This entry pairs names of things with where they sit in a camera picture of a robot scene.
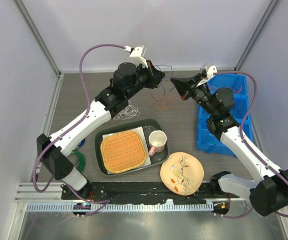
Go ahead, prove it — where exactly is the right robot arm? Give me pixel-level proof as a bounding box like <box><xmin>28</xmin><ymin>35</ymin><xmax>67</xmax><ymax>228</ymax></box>
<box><xmin>170</xmin><ymin>69</ymin><xmax>288</xmax><ymax>217</ymax></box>

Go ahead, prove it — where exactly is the pink ceramic mug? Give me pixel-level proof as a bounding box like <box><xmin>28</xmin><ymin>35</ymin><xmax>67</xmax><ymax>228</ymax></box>
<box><xmin>148</xmin><ymin>130</ymin><xmax>167</xmax><ymax>156</ymax></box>

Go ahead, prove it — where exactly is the white thin cable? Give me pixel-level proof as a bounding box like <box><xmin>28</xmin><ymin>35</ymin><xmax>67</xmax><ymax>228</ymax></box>
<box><xmin>113</xmin><ymin>101</ymin><xmax>141</xmax><ymax>121</ymax></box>

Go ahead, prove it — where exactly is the blue tape roll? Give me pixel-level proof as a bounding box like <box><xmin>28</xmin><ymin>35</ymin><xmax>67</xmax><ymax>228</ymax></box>
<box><xmin>79</xmin><ymin>138</ymin><xmax>86</xmax><ymax>147</ymax></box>

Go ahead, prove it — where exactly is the blue plastic compartment bin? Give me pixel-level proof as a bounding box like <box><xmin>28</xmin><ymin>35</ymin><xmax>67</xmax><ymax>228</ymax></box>
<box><xmin>196</xmin><ymin>74</ymin><xmax>249</xmax><ymax>156</ymax></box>

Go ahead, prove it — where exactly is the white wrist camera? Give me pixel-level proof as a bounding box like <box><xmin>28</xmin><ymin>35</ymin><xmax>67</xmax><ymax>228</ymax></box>
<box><xmin>197</xmin><ymin>63</ymin><xmax>217</xmax><ymax>87</ymax></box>
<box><xmin>124</xmin><ymin>45</ymin><xmax>148</xmax><ymax>68</ymax></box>

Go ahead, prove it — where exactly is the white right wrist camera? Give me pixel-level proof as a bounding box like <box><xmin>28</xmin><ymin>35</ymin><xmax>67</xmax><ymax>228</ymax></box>
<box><xmin>197</xmin><ymin>63</ymin><xmax>217</xmax><ymax>87</ymax></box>

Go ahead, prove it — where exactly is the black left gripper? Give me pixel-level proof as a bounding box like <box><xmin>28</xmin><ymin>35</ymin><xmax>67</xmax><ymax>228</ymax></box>
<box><xmin>126</xmin><ymin>60</ymin><xmax>165</xmax><ymax>99</ymax></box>

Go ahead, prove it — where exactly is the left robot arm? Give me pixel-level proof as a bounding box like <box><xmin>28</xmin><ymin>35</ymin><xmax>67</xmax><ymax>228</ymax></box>
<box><xmin>37</xmin><ymin>61</ymin><xmax>165</xmax><ymax>200</ymax></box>

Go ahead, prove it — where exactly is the purple thin cable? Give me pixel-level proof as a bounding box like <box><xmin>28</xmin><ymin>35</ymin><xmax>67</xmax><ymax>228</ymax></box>
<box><xmin>150</xmin><ymin>64</ymin><xmax>174</xmax><ymax>101</ymax></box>

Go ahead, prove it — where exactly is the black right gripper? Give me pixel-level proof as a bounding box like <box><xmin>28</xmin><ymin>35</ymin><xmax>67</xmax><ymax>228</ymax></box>
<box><xmin>172</xmin><ymin>73</ymin><xmax>217</xmax><ymax>117</ymax></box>

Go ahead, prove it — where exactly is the orange woven basket mat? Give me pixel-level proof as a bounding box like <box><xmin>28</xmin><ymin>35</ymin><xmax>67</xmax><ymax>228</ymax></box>
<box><xmin>100</xmin><ymin>130</ymin><xmax>147</xmax><ymax>174</ymax></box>

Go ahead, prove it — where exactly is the bird pattern ceramic plate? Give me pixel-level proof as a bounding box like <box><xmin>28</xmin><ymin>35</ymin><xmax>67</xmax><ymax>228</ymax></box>
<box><xmin>160</xmin><ymin>152</ymin><xmax>204</xmax><ymax>196</ymax></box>

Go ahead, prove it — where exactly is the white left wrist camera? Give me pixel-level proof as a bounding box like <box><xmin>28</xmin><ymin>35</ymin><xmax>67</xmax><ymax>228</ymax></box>
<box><xmin>124</xmin><ymin>45</ymin><xmax>148</xmax><ymax>68</ymax></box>

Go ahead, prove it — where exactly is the orange thin cable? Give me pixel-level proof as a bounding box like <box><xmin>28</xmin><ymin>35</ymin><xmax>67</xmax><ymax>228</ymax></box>
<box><xmin>147</xmin><ymin>83</ymin><xmax>243</xmax><ymax>112</ymax></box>

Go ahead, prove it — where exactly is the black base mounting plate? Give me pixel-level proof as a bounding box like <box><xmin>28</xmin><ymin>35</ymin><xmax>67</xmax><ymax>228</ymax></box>
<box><xmin>61</xmin><ymin>181</ymin><xmax>241</xmax><ymax>205</ymax></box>

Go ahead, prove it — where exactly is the aluminium front rail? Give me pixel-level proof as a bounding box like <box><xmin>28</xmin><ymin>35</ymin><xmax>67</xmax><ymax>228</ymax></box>
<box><xmin>15</xmin><ymin>182</ymin><xmax>251</xmax><ymax>216</ymax></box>

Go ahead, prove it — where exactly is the green tape roll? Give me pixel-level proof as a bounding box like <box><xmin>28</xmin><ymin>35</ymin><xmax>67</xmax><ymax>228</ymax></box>
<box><xmin>72</xmin><ymin>150</ymin><xmax>86</xmax><ymax>173</ymax></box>

